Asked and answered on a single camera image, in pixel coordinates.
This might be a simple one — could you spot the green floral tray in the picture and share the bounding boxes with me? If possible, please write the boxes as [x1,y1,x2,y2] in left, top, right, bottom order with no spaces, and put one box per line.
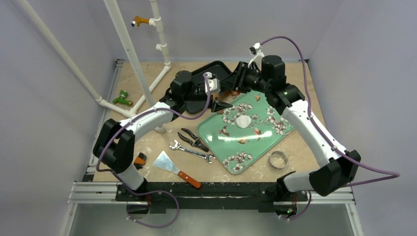
[197,91,294,175]

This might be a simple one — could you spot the white dough ball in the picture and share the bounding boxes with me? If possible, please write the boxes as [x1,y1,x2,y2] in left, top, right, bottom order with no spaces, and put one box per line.
[235,115,252,129]

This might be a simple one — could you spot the orange black small tool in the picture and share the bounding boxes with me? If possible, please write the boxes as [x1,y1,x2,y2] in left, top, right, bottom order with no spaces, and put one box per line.
[133,152,147,170]

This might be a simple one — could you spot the round metal cutter ring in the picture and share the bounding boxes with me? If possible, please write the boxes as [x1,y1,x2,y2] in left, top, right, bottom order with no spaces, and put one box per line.
[268,150,289,170]

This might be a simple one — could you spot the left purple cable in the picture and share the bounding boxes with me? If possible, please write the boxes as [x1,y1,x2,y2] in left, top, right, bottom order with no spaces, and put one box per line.
[95,73,212,229]

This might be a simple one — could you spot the aluminium rail frame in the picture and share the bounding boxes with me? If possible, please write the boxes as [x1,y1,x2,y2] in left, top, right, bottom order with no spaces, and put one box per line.
[60,59,364,236]

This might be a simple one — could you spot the green plastic faucet tap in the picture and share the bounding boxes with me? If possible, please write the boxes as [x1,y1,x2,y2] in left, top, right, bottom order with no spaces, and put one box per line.
[112,90,133,106]

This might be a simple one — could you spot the silver open-end wrench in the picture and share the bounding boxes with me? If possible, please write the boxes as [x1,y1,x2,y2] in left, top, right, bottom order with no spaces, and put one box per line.
[169,140,216,164]

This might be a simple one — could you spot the metal scraper wooden handle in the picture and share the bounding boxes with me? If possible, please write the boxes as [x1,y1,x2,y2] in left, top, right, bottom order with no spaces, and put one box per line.
[152,151,202,189]

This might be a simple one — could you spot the white PVC pipe frame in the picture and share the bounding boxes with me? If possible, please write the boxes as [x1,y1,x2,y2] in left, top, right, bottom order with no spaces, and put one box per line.
[13,0,172,134]

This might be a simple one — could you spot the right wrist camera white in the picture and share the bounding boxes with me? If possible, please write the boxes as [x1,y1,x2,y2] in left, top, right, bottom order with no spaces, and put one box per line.
[248,42,265,67]

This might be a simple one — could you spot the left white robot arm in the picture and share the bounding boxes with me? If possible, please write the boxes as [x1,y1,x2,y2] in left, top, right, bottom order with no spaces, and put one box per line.
[92,71,233,201]

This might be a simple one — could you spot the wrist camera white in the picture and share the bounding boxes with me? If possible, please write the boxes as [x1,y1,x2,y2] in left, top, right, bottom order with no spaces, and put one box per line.
[248,42,265,67]
[203,72,221,94]

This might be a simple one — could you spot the black handled pliers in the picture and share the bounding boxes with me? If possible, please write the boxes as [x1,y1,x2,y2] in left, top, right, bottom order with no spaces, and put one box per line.
[178,128,209,152]

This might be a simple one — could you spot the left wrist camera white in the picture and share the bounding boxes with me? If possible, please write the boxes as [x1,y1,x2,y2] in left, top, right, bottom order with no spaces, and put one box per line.
[203,72,221,94]

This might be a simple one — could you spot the wooden dough roller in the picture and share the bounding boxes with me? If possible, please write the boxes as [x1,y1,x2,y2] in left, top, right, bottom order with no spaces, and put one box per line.
[219,90,240,102]

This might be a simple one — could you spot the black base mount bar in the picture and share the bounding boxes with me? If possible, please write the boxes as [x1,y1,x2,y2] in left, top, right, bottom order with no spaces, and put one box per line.
[115,182,309,216]

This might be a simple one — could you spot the black plastic tray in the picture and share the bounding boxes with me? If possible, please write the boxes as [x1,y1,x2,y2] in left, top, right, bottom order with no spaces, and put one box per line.
[169,60,240,115]

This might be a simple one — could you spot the orange faucet tap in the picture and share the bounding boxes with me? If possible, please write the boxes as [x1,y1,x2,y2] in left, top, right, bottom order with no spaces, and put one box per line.
[130,16,150,28]

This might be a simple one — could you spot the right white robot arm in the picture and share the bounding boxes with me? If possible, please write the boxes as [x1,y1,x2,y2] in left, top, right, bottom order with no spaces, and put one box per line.
[220,55,361,200]

